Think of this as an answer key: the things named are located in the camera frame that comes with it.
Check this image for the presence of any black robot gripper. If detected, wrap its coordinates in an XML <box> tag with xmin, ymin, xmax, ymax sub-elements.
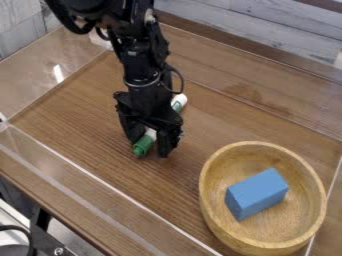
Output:
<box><xmin>114</xmin><ymin>75</ymin><xmax>183</xmax><ymax>158</ymax></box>

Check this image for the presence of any green and white marker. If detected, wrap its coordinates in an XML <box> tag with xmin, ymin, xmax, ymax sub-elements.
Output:
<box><xmin>132</xmin><ymin>93</ymin><xmax>188</xmax><ymax>157</ymax></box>

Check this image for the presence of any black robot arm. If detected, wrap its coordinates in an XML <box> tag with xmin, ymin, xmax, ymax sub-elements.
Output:
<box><xmin>44</xmin><ymin>0</ymin><xmax>184</xmax><ymax>158</ymax></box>

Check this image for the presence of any brown wooden bowl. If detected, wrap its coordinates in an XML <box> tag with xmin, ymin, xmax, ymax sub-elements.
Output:
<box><xmin>199</xmin><ymin>141</ymin><xmax>327</xmax><ymax>256</ymax></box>

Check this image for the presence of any blue foam block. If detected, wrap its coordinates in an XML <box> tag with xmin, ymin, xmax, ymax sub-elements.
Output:
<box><xmin>224</xmin><ymin>168</ymin><xmax>289</xmax><ymax>221</ymax></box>

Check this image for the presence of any clear acrylic tray wall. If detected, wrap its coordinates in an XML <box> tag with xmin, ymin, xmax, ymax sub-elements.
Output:
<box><xmin>0</xmin><ymin>119</ymin><xmax>222</xmax><ymax>256</ymax></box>

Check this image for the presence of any clear acrylic corner bracket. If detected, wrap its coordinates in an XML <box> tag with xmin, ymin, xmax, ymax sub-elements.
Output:
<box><xmin>88</xmin><ymin>30</ymin><xmax>112</xmax><ymax>50</ymax></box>

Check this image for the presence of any black metal table frame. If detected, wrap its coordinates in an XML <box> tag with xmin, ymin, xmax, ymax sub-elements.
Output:
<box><xmin>0</xmin><ymin>177</ymin><xmax>79</xmax><ymax>256</ymax></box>

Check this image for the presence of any black cable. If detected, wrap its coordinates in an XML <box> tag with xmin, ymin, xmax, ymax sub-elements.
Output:
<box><xmin>0</xmin><ymin>223</ymin><xmax>37</xmax><ymax>256</ymax></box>

